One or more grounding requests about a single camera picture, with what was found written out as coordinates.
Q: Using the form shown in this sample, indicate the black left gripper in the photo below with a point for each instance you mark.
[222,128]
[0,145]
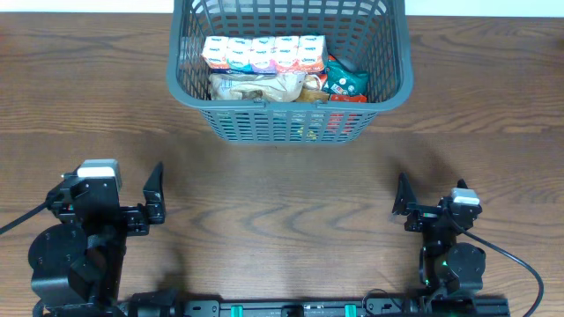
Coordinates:
[132,216]

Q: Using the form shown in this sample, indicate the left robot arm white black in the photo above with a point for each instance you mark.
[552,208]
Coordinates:
[77,264]

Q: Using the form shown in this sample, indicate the red yellow pasta packet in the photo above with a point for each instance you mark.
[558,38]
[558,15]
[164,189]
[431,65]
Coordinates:
[312,91]

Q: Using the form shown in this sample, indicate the beige foil pouch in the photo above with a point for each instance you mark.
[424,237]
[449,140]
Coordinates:
[283,87]

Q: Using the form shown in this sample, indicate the blue green tissue pack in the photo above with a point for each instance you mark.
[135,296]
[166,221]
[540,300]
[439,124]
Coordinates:
[267,54]

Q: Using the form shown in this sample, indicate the green Nescafe coffee bag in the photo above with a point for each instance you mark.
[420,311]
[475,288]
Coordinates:
[341,81]

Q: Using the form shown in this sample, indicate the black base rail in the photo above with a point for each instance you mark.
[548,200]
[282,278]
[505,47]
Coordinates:
[374,303]

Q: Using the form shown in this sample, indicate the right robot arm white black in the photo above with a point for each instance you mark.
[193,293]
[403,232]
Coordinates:
[451,270]

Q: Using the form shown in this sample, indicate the grey plastic lattice basket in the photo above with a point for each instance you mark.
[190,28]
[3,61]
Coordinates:
[370,36]

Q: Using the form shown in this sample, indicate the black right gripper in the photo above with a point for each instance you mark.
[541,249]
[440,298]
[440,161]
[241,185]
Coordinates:
[426,214]

